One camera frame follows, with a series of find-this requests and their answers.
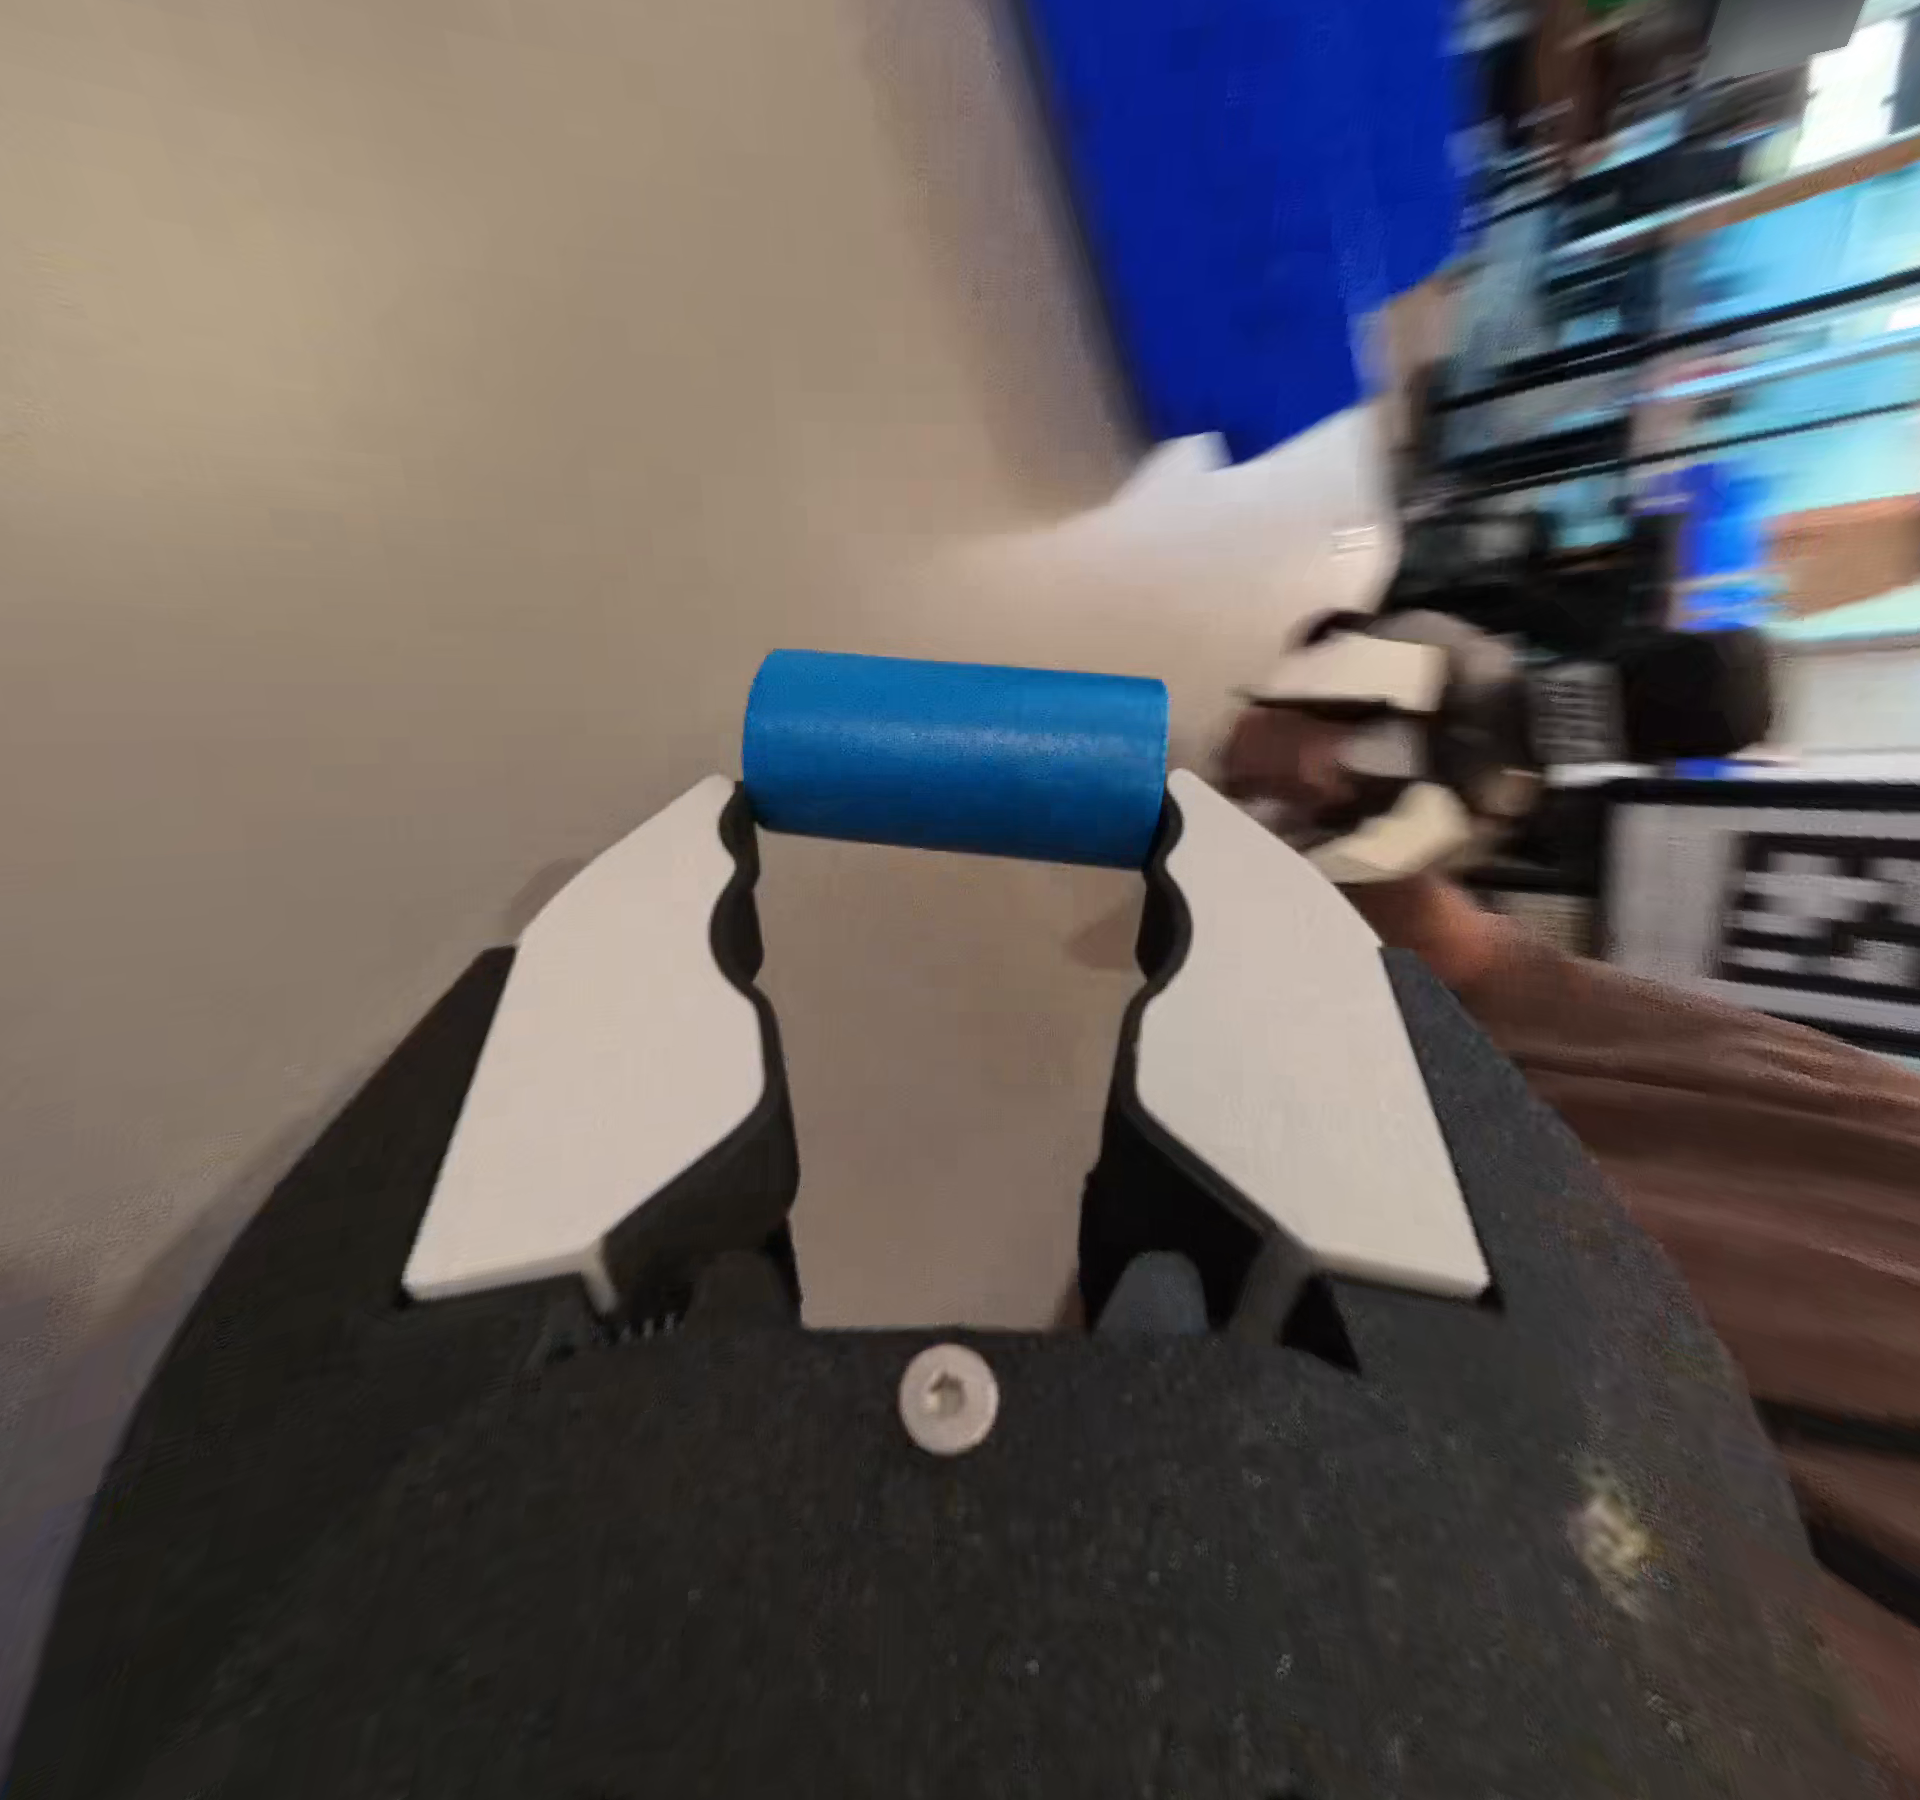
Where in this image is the person's right forearm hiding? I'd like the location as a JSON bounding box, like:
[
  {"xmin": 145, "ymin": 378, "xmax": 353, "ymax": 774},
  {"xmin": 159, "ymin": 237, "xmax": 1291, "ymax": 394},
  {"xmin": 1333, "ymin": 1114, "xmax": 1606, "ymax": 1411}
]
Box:
[{"xmin": 1403, "ymin": 861, "xmax": 1548, "ymax": 1007}]

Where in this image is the black white tag sign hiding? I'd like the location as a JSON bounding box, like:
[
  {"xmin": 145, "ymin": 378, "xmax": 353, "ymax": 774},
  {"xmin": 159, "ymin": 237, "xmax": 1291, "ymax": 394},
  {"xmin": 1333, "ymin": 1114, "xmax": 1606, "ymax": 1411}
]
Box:
[{"xmin": 1603, "ymin": 780, "xmax": 1920, "ymax": 1044}]

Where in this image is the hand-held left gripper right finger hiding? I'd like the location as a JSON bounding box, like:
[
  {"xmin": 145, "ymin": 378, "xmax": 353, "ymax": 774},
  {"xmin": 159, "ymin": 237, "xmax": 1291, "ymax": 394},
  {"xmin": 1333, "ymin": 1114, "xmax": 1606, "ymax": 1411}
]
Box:
[{"xmin": 1080, "ymin": 768, "xmax": 1494, "ymax": 1321}]

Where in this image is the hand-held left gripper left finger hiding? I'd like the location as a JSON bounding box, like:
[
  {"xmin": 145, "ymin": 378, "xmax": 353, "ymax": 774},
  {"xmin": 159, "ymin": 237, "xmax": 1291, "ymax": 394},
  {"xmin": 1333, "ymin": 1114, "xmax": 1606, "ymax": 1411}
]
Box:
[{"xmin": 402, "ymin": 774, "xmax": 790, "ymax": 1307}]

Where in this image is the blue plastic bin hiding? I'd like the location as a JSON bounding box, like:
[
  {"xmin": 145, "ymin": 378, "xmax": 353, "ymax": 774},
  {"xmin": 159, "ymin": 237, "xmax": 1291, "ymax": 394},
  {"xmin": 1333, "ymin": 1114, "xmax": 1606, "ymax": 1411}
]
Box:
[{"xmin": 983, "ymin": 0, "xmax": 1481, "ymax": 444}]

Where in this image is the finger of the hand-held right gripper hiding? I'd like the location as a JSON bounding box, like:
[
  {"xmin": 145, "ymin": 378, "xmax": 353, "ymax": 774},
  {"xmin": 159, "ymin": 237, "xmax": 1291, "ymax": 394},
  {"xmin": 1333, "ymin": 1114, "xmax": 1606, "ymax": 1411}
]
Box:
[
  {"xmin": 1320, "ymin": 780, "xmax": 1471, "ymax": 883},
  {"xmin": 1248, "ymin": 629, "xmax": 1442, "ymax": 713}
]

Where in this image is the blue wooden cylinder block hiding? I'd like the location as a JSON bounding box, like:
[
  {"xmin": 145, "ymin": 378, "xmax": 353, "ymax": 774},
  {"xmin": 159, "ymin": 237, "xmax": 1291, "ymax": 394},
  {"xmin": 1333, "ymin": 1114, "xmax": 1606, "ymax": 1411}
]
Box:
[{"xmin": 743, "ymin": 648, "xmax": 1171, "ymax": 870}]

